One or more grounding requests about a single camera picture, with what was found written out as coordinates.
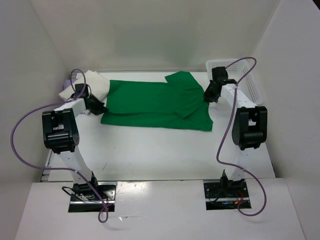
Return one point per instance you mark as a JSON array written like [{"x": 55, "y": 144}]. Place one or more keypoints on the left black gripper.
[{"x": 97, "y": 107}]

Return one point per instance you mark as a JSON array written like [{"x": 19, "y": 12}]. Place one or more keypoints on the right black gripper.
[{"x": 210, "y": 92}]

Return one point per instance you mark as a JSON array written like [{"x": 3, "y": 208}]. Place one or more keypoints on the cream white t-shirt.
[{"x": 99, "y": 85}]

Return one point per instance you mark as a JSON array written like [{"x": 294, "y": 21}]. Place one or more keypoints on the green t-shirt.
[{"x": 176, "y": 103}]

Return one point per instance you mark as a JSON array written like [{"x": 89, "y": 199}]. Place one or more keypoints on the purple t-shirt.
[{"x": 68, "y": 83}]

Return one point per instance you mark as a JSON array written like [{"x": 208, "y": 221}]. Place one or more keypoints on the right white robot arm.
[{"x": 247, "y": 125}]

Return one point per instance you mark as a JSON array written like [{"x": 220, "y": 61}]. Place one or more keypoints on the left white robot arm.
[{"x": 61, "y": 135}]

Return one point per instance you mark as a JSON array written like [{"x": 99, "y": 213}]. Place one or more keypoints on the white plastic basket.
[{"x": 249, "y": 85}]

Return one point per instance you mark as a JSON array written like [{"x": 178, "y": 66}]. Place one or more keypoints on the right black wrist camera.
[{"x": 219, "y": 73}]

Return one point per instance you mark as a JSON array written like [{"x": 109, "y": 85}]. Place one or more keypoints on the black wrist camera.
[
  {"x": 219, "y": 73},
  {"x": 82, "y": 90}
]

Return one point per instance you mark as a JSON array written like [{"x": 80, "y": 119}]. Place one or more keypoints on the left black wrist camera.
[{"x": 82, "y": 90}]

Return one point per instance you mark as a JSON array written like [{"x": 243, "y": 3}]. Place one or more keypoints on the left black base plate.
[{"x": 92, "y": 204}]

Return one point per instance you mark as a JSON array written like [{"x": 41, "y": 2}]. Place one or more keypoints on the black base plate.
[
  {"x": 228, "y": 198},
  {"x": 92, "y": 204}
]

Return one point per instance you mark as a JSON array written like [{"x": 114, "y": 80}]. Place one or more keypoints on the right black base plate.
[{"x": 228, "y": 198}]

